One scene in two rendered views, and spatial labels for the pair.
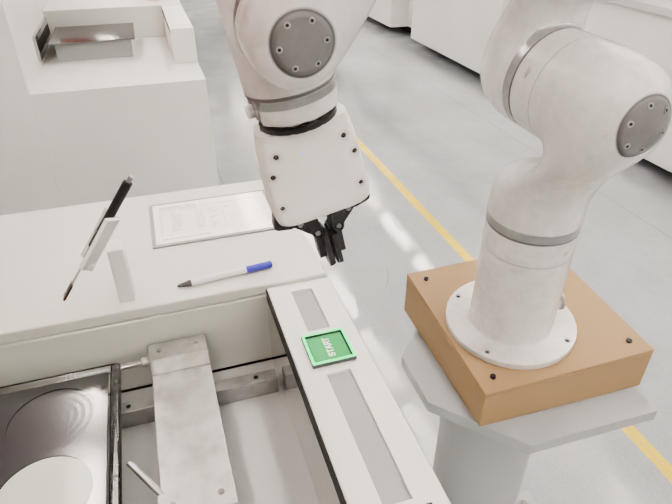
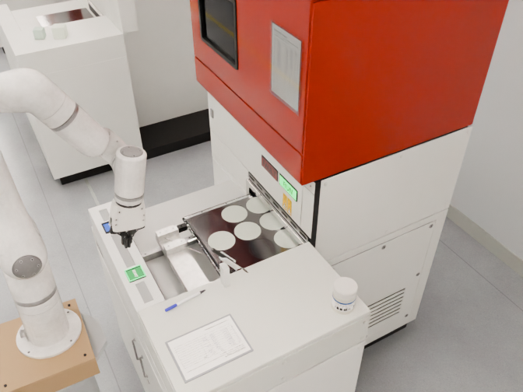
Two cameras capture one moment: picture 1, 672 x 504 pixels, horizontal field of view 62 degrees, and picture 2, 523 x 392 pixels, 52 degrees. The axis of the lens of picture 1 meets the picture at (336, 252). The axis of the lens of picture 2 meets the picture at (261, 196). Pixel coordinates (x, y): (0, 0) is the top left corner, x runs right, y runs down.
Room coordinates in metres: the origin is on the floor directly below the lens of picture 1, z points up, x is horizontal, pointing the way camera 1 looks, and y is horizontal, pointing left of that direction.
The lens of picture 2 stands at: (1.75, 0.18, 2.26)
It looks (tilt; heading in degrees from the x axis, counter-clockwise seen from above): 40 degrees down; 169
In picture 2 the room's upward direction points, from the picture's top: straight up
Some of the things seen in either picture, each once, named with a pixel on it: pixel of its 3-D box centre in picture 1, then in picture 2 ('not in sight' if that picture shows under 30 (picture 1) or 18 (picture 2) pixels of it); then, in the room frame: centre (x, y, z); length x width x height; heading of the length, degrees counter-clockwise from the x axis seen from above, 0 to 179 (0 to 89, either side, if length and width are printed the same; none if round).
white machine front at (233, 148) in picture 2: not in sight; (255, 166); (0.10, 0.49, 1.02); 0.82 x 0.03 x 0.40; 18
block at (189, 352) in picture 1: (178, 354); not in sight; (0.59, 0.22, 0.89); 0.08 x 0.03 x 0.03; 108
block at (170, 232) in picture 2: not in sight; (166, 232); (0.28, 0.12, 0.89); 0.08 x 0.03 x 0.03; 108
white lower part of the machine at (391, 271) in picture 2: not in sight; (317, 246); (0.00, 0.81, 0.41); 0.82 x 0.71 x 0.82; 18
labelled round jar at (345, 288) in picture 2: not in sight; (344, 295); (0.79, 0.63, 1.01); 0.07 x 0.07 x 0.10
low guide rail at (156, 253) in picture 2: not in sight; (200, 236); (0.26, 0.24, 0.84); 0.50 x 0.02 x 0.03; 108
